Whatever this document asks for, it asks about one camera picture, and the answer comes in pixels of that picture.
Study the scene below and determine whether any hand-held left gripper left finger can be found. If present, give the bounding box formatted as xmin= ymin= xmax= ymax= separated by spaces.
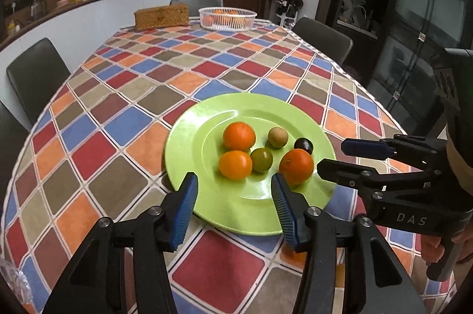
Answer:
xmin=42 ymin=171 xmax=199 ymax=314

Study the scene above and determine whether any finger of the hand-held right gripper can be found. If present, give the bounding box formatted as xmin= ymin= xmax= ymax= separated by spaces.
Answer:
xmin=317 ymin=158 xmax=445 ymax=199
xmin=341 ymin=135 xmax=450 ymax=171

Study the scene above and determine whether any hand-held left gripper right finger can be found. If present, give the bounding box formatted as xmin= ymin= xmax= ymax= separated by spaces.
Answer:
xmin=271 ymin=173 xmax=425 ymax=314

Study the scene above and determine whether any green plate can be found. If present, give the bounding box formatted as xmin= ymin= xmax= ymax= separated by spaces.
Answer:
xmin=164 ymin=93 xmax=338 ymax=236

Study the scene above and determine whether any mandarin orange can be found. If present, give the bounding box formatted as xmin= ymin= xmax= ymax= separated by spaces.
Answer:
xmin=223 ymin=122 xmax=257 ymax=151
xmin=218 ymin=150 xmax=253 ymax=180
xmin=278 ymin=148 xmax=315 ymax=187

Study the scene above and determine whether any dark purple plum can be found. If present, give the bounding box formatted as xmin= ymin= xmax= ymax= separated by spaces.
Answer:
xmin=294 ymin=137 xmax=314 ymax=156

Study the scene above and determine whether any green cherry tomato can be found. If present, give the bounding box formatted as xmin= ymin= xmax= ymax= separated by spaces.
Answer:
xmin=250 ymin=148 xmax=274 ymax=173

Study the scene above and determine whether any person's right hand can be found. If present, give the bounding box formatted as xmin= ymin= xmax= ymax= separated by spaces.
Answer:
xmin=420 ymin=236 xmax=445 ymax=265

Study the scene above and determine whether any dark grey dining chair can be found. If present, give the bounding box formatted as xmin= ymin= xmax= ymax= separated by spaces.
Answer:
xmin=7 ymin=38 xmax=71 ymax=124
xmin=170 ymin=0 xmax=224 ymax=18
xmin=292 ymin=17 xmax=354 ymax=66
xmin=0 ymin=101 xmax=29 ymax=196

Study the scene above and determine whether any kitchen faucet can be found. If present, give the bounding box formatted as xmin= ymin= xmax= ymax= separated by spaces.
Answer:
xmin=351 ymin=5 xmax=367 ymax=28

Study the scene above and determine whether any glass sliding door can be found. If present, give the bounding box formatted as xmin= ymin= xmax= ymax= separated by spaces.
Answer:
xmin=366 ymin=0 xmax=471 ymax=117

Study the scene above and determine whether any rack with bags and shoes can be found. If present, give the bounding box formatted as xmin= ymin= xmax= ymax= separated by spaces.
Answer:
xmin=268 ymin=0 xmax=304 ymax=28

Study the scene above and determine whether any clear plastic water bottle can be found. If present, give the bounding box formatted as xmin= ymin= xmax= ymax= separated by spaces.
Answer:
xmin=0 ymin=258 xmax=33 ymax=314

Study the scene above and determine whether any white plastic basket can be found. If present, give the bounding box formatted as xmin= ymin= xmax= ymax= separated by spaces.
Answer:
xmin=198 ymin=7 xmax=258 ymax=31

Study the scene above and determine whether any woven wicker box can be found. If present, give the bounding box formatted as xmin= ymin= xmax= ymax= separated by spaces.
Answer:
xmin=134 ymin=4 xmax=190 ymax=32

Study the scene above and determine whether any heap of oranges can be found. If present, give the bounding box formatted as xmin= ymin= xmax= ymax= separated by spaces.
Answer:
xmin=207 ymin=9 xmax=241 ymax=22

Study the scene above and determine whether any white curved counter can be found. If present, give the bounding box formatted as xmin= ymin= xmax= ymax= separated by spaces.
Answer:
xmin=0 ymin=0 xmax=192 ymax=54

